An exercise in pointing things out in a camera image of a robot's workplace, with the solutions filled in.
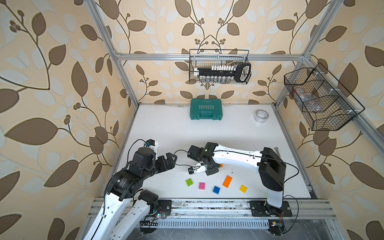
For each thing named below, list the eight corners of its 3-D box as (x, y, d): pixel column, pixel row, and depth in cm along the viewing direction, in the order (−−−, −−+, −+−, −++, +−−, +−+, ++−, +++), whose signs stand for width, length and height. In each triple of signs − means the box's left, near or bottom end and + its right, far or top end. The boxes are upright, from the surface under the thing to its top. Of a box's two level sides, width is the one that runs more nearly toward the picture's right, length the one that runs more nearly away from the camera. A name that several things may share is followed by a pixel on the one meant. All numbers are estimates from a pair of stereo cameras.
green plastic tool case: (189, 121, 113) (189, 116, 109) (190, 103, 125) (190, 98, 121) (223, 121, 113) (223, 116, 109) (220, 103, 126) (221, 98, 121)
